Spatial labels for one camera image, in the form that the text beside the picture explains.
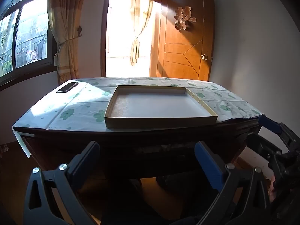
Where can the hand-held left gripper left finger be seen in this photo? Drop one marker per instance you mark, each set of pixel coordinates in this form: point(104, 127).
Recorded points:
point(90, 154)

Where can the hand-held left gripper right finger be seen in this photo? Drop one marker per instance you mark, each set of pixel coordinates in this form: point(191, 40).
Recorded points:
point(206, 161)

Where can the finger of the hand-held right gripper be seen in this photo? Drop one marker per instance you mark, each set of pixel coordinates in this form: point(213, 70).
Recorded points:
point(260, 145)
point(269, 123)

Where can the shallow cardboard tray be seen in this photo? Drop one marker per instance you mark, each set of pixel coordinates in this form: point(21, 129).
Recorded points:
point(152, 103)

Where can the person's right hand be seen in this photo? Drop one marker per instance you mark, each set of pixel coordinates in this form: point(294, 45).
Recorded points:
point(272, 191)

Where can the white green-print tablecloth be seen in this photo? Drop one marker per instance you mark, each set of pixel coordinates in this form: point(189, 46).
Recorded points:
point(82, 107)

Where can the black phone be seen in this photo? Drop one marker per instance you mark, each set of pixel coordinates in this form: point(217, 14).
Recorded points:
point(68, 87)

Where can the brass door knob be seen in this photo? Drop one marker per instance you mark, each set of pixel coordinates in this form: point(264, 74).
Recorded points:
point(204, 57)

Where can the orange wooden door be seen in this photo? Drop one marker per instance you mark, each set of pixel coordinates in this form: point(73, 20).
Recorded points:
point(185, 51)

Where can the hanging laundry outside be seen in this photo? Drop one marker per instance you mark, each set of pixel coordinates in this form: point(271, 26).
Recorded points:
point(32, 51)

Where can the curtain tieback hook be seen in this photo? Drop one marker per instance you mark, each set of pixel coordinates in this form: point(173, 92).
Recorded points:
point(80, 31)

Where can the yellow checked curtain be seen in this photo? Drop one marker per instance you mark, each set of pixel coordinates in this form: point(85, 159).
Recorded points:
point(65, 28)

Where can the cut-out door ornament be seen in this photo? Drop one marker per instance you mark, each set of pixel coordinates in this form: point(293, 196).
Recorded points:
point(184, 18)

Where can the tied cream curtain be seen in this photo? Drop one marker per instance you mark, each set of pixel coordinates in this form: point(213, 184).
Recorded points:
point(138, 28)

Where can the dark-framed window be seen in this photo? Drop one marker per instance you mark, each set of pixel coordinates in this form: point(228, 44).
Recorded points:
point(28, 32)

